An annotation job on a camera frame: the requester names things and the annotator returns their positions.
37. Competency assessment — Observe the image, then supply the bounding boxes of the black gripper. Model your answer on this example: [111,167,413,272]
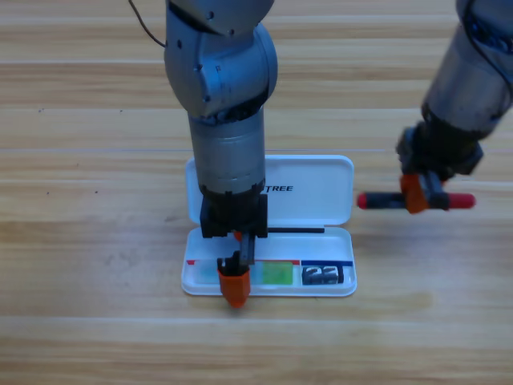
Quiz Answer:
[199,184,269,309]
[395,118,485,215]

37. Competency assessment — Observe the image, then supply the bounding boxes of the red and black marker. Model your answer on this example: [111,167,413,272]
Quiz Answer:
[356,192,477,211]

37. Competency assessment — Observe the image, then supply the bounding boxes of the green eraser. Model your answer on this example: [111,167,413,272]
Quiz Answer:
[196,260,293,286]

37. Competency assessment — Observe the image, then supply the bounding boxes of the black eraser with white print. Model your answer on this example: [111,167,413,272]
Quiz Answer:
[301,265,346,286]

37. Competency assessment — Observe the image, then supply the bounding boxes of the white Unitree pencil case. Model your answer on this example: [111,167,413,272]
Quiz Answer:
[180,154,357,298]

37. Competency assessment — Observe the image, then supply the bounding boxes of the brown arm cable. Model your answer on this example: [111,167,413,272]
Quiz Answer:
[127,0,167,48]

